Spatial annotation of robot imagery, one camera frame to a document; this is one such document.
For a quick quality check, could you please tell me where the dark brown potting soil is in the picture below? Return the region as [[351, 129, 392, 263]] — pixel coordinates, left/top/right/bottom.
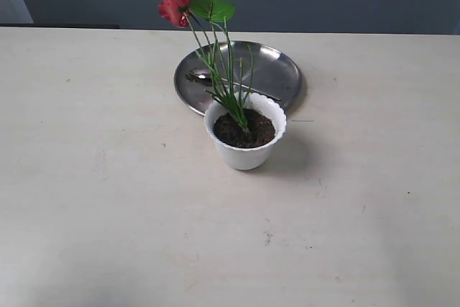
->
[[213, 109, 275, 149]]

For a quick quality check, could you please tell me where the white scalloped plastic pot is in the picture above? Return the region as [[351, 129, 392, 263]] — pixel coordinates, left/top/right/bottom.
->
[[204, 93, 287, 170]]

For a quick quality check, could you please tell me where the red artificial flower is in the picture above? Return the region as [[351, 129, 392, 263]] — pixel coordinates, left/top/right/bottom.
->
[[157, 0, 252, 134]]

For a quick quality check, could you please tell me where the stainless steel spork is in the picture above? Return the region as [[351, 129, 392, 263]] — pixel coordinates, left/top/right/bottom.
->
[[185, 70, 281, 101]]

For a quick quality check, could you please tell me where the round stainless steel plate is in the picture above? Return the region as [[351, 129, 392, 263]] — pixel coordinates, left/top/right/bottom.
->
[[174, 41, 303, 115]]

